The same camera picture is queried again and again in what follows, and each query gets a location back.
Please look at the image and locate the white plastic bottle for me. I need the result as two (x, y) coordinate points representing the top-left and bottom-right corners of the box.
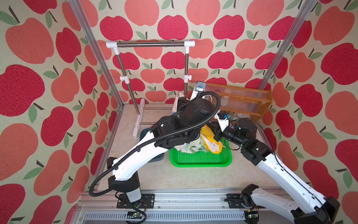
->
(221, 95), (230, 107)

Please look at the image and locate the white and steel clothes rack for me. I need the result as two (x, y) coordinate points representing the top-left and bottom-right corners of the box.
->
(106, 41), (195, 139)

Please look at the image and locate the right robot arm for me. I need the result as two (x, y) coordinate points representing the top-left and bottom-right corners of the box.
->
(215, 115), (340, 224)

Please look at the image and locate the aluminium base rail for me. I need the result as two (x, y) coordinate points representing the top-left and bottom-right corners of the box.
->
(69, 189), (311, 224)

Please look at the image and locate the yellow dinosaur kids jacket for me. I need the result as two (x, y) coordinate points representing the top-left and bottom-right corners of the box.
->
(175, 125), (223, 155)

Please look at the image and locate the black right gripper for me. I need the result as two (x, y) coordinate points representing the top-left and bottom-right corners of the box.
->
(207, 119), (244, 150)

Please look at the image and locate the green plastic basket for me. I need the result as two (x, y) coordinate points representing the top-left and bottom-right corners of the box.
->
(170, 147), (232, 168)

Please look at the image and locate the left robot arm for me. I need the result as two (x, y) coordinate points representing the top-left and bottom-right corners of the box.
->
(89, 91), (221, 203)

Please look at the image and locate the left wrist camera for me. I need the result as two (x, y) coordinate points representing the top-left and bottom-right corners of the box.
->
(190, 81), (207, 100)

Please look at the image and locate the dark blue plastic tray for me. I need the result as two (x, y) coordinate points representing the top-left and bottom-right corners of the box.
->
(139, 128), (166, 163)

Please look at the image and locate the wooden shelf rack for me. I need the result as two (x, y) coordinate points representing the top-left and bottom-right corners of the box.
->
(206, 83), (273, 121)

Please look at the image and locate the aluminium frame post left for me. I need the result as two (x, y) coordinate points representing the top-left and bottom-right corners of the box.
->
(69, 0), (125, 110)

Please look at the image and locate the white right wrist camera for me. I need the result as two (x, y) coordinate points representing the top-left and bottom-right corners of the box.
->
(214, 110), (230, 132)

